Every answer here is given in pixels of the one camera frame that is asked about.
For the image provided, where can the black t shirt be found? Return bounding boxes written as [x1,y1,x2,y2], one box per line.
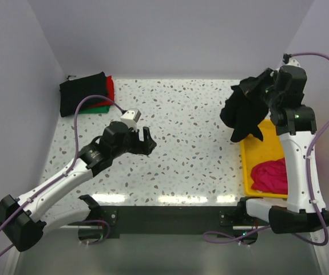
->
[60,72,109,117]
[220,68,274,143]

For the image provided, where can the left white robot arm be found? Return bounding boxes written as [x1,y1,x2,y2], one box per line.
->
[0,121,157,252]

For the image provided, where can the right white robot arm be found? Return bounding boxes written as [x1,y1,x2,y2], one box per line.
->
[236,65,329,234]

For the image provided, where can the folded green t shirt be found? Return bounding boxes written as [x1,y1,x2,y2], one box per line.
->
[79,105,110,114]

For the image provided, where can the folded red t shirt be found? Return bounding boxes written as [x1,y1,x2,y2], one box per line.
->
[89,76,114,109]

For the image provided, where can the yellow plastic tray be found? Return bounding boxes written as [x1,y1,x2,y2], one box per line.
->
[240,119,287,199]

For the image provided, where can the folded black t shirt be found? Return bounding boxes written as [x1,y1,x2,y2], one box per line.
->
[60,72,109,117]

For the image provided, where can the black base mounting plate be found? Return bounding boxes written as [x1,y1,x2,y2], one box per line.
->
[73,206,266,238]

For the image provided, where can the crumpled pink t shirt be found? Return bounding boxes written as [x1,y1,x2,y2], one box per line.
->
[251,158,288,195]

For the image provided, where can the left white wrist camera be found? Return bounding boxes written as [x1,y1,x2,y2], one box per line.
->
[120,109,141,129]

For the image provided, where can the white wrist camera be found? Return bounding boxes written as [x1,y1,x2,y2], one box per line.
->
[120,109,141,129]
[282,53,301,68]

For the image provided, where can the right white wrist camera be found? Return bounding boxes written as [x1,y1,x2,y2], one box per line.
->
[282,53,301,68]

